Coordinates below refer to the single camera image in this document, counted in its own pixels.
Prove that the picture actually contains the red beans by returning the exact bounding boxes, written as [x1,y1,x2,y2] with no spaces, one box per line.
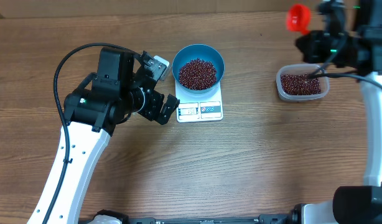
[179,58,322,95]

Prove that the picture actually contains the red measuring scoop blue handle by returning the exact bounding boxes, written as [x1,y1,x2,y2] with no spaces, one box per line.
[286,4,311,35]

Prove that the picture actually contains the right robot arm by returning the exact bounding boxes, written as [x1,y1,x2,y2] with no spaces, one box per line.
[286,0,382,223]

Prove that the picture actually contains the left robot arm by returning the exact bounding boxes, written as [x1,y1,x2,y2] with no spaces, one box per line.
[28,43,180,223]

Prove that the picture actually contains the white kitchen scale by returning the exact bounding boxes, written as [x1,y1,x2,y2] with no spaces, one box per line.
[175,82,224,123]

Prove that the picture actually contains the blue bowl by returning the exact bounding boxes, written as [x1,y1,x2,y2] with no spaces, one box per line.
[172,44,225,93]

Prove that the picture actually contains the clear plastic container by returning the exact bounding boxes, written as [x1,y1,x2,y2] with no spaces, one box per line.
[276,64,330,102]

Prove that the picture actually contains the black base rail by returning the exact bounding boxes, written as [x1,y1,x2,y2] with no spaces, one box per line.
[78,203,346,224]

